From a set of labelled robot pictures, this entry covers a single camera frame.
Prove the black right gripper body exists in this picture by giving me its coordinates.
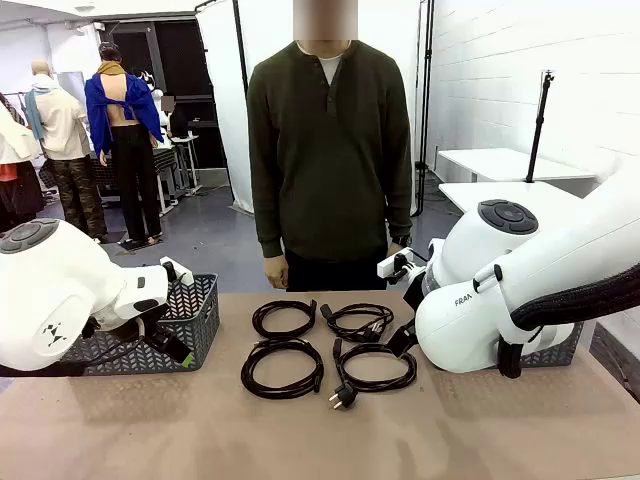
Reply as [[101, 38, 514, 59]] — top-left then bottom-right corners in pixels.
[[402, 273, 426, 310]]

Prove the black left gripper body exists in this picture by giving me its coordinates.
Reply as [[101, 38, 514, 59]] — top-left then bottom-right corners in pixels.
[[142, 322, 176, 354]]

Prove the loosely black power cable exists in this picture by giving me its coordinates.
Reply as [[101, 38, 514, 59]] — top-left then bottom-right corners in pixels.
[[328, 338, 419, 410]]

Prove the tightly black power cable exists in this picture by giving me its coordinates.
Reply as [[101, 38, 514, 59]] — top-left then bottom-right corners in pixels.
[[319, 302, 395, 344]]

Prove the large black cable coil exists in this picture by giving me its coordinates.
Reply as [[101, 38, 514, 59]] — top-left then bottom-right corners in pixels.
[[240, 337, 325, 400]]

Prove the thin black USB cable coil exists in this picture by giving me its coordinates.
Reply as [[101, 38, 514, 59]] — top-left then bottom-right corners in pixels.
[[251, 298, 319, 341]]

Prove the person's left forearm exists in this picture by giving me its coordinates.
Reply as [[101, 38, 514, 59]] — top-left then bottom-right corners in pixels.
[[383, 179, 414, 246]]

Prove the person's right forearm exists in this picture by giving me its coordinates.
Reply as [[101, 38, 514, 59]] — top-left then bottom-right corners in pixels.
[[251, 184, 287, 260]]

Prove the person's right hand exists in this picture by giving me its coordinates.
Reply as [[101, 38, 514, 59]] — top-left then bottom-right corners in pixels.
[[263, 255, 290, 291]]

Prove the grey plastic lattice basket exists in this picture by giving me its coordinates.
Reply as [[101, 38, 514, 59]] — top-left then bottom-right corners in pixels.
[[518, 322, 585, 370], [59, 272, 220, 376]]

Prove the person in green sweater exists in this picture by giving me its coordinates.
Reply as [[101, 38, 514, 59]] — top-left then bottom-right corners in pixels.
[[246, 0, 414, 294]]

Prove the black light stand pole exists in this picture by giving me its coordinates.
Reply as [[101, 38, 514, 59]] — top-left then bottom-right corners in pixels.
[[414, 0, 436, 219]]

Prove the background white desk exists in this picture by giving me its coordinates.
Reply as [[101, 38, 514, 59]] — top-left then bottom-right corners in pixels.
[[152, 133, 201, 209]]

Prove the background person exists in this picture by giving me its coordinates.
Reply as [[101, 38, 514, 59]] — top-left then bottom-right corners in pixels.
[[162, 94, 189, 146]]

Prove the mannequin with blue jacket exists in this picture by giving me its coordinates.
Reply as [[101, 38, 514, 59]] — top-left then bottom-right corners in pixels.
[[83, 42, 166, 246]]

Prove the white humanoid robot figure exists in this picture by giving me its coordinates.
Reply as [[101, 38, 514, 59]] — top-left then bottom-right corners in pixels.
[[139, 69, 171, 134]]

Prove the mannequin with beige jacket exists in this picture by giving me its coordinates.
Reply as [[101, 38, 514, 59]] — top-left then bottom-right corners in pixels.
[[24, 59, 109, 244]]

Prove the white photo backdrop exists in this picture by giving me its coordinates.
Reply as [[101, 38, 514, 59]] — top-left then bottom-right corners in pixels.
[[195, 0, 426, 216]]

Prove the dark glass door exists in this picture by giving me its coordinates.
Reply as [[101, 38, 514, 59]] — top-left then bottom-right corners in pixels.
[[102, 19, 216, 171]]

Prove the black backdrop stand pole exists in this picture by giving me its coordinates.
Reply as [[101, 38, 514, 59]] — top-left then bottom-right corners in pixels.
[[194, 0, 251, 84]]

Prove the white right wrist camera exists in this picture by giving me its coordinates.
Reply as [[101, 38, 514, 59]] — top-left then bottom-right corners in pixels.
[[377, 251, 426, 281]]

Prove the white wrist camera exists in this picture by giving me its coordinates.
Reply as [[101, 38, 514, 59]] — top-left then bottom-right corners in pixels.
[[377, 251, 426, 281], [159, 257, 194, 287]]

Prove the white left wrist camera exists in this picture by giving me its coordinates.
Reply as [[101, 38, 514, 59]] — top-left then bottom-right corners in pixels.
[[159, 257, 194, 287]]

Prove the white cable strap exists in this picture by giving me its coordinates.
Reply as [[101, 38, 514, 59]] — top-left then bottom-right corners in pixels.
[[472, 263, 546, 346]]

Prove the left arm black cable sleeve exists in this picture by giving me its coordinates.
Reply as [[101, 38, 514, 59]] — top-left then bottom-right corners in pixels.
[[0, 319, 146, 377]]

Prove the arm black cable sleeve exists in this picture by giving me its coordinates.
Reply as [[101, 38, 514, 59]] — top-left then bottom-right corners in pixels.
[[0, 319, 146, 377], [497, 264, 640, 379]]

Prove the right arm black cable sleeve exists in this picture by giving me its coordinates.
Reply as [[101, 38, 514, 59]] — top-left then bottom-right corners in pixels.
[[497, 264, 640, 379]]

